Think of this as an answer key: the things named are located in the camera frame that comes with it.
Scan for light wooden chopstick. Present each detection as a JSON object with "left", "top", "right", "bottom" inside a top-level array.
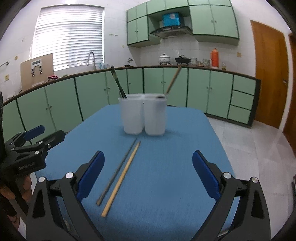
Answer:
[
  {"left": 165, "top": 66, "right": 182, "bottom": 96},
  {"left": 101, "top": 142, "right": 140, "bottom": 217}
]

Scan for black chopstick gold band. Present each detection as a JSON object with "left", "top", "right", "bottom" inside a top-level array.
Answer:
[
  {"left": 111, "top": 66, "right": 127, "bottom": 98},
  {"left": 110, "top": 67, "right": 125, "bottom": 99}
]

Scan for green lower kitchen cabinets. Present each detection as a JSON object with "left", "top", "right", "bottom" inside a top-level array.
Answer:
[{"left": 3, "top": 66, "right": 261, "bottom": 140}]

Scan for green kitchen cabinets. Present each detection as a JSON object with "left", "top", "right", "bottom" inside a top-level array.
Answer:
[
  {"left": 3, "top": 66, "right": 261, "bottom": 140},
  {"left": 126, "top": 0, "right": 239, "bottom": 47}
]

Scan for green upper kitchen cabinets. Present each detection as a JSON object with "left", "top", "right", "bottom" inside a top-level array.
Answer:
[{"left": 126, "top": 0, "right": 239, "bottom": 47}]

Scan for left hand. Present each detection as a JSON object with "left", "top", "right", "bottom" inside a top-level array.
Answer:
[{"left": 1, "top": 175, "right": 32, "bottom": 202}]

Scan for cardboard box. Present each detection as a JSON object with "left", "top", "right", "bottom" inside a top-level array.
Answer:
[{"left": 21, "top": 53, "right": 54, "bottom": 91}]

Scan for chrome sink faucet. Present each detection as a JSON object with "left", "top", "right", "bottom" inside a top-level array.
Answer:
[{"left": 86, "top": 51, "right": 96, "bottom": 71}]

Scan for blue table cloth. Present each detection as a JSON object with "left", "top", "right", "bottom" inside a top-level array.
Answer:
[{"left": 36, "top": 105, "right": 233, "bottom": 240}]

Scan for white plastic utensil holder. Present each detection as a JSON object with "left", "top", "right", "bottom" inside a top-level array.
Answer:
[{"left": 118, "top": 93, "right": 167, "bottom": 136}]

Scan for white window blinds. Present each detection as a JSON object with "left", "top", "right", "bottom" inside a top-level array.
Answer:
[{"left": 30, "top": 4, "right": 105, "bottom": 71}]

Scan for small glass jar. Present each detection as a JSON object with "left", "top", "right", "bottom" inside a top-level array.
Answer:
[{"left": 221, "top": 62, "right": 226, "bottom": 71}]

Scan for white cooking pot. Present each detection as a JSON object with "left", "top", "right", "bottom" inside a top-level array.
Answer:
[{"left": 159, "top": 54, "right": 171, "bottom": 65}]

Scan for black wok on stove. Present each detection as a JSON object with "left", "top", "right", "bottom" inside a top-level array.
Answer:
[{"left": 175, "top": 55, "right": 191, "bottom": 66}]

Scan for orange thermos flask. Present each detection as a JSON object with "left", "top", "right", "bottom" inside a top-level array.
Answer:
[{"left": 210, "top": 48, "right": 219, "bottom": 69}]

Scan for black range hood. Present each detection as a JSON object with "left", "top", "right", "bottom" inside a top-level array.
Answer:
[{"left": 151, "top": 26, "right": 193, "bottom": 39}]

